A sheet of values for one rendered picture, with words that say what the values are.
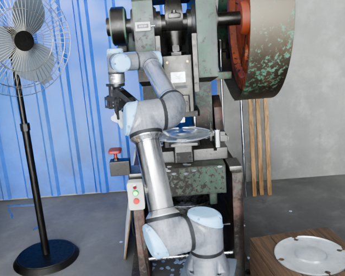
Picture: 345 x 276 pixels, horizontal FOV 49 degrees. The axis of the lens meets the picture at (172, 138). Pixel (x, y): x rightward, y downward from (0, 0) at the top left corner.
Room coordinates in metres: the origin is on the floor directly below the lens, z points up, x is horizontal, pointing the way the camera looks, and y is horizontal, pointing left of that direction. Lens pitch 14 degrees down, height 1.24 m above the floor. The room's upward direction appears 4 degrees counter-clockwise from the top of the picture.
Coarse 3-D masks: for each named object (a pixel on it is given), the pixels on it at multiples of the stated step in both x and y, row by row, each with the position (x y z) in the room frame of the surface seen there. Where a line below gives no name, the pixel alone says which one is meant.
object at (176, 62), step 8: (168, 56) 1.90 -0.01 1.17; (176, 56) 1.90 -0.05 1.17; (184, 56) 1.90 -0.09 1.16; (168, 64) 1.90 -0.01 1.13; (176, 64) 1.90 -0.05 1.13; (184, 64) 1.90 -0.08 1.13; (168, 72) 1.90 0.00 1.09; (176, 72) 1.90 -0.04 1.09; (184, 72) 1.90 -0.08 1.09; (192, 72) 1.91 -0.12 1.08; (176, 80) 1.90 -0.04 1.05; (184, 80) 1.90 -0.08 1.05; (192, 80) 1.91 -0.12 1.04; (176, 88) 1.90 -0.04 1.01; (184, 88) 1.90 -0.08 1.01; (192, 88) 1.91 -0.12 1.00; (184, 96) 1.87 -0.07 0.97; (192, 96) 1.90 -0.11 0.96; (192, 104) 1.91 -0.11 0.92
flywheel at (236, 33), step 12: (228, 0) 2.28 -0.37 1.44; (240, 0) 2.12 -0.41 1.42; (240, 12) 1.96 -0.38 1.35; (240, 24) 1.97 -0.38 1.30; (228, 36) 2.32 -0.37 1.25; (240, 36) 2.15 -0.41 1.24; (240, 48) 2.15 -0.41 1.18; (240, 60) 2.16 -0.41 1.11; (240, 72) 2.08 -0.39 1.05; (240, 84) 2.01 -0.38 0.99
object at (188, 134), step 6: (168, 132) 1.94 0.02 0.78; (174, 132) 1.90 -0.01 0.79; (180, 132) 1.89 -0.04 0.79; (186, 132) 1.88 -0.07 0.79; (192, 132) 1.87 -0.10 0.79; (198, 132) 1.89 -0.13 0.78; (204, 132) 1.88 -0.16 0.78; (210, 132) 1.85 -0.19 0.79; (162, 138) 1.82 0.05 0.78; (168, 138) 1.81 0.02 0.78; (174, 138) 1.80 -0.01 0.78; (180, 138) 1.79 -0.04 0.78; (186, 138) 1.78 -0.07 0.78; (192, 138) 1.77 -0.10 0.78; (198, 138) 1.76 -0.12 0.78
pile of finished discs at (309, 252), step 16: (288, 240) 1.51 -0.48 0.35; (304, 240) 1.50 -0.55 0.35; (320, 240) 1.49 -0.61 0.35; (288, 256) 1.39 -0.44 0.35; (304, 256) 1.37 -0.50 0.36; (320, 256) 1.36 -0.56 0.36; (336, 256) 1.36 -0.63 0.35; (304, 272) 1.27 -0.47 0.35; (320, 272) 1.27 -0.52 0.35; (336, 272) 1.25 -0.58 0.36
